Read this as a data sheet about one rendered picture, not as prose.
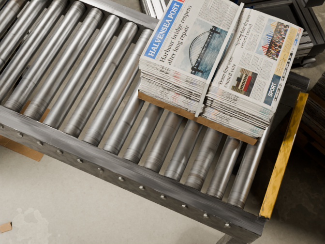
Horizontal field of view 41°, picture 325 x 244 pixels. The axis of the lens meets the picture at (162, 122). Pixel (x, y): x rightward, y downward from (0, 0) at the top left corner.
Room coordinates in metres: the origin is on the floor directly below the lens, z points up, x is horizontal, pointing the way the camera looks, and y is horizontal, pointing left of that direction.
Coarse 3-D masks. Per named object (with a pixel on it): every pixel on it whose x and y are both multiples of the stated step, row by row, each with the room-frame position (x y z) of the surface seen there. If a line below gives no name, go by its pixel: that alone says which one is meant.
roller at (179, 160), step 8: (184, 128) 0.57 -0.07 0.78; (192, 128) 0.57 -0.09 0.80; (200, 128) 0.58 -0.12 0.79; (184, 136) 0.54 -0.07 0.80; (192, 136) 0.54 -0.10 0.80; (184, 144) 0.51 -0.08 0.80; (192, 144) 0.52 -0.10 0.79; (176, 152) 0.48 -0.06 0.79; (184, 152) 0.49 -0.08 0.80; (176, 160) 0.46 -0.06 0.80; (184, 160) 0.47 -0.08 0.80; (168, 168) 0.43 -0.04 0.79; (176, 168) 0.43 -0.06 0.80; (184, 168) 0.44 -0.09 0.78; (168, 176) 0.41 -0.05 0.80; (176, 176) 0.41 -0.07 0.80
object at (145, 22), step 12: (72, 0) 0.97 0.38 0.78; (84, 0) 0.96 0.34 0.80; (96, 0) 0.97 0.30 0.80; (108, 0) 0.98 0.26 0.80; (108, 12) 0.94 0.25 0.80; (120, 12) 0.94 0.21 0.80; (132, 12) 0.95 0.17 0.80; (144, 24) 0.91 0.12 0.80; (156, 24) 0.92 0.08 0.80; (288, 84) 0.79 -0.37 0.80; (300, 84) 0.79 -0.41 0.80; (288, 96) 0.78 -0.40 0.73
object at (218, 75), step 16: (240, 16) 0.82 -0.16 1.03; (224, 32) 0.76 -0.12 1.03; (240, 32) 0.77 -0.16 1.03; (224, 48) 0.71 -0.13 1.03; (208, 64) 0.65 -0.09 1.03; (224, 64) 0.65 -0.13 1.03; (192, 96) 0.60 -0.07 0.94; (208, 96) 0.58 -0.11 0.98; (192, 112) 0.60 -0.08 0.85; (208, 112) 0.59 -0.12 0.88
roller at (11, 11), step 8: (16, 0) 0.91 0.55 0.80; (24, 0) 0.93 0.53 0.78; (8, 8) 0.87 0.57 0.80; (16, 8) 0.89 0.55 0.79; (0, 16) 0.84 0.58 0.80; (8, 16) 0.85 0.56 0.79; (16, 16) 0.87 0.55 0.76; (0, 24) 0.81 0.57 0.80; (8, 24) 0.83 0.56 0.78; (0, 32) 0.79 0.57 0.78
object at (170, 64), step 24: (192, 0) 0.84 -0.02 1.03; (216, 0) 0.86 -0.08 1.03; (168, 24) 0.75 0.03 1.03; (192, 24) 0.76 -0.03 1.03; (216, 24) 0.78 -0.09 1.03; (168, 48) 0.67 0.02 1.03; (192, 48) 0.69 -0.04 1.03; (144, 72) 0.63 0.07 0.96; (168, 72) 0.61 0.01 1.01; (192, 72) 0.61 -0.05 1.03; (168, 96) 0.62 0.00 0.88
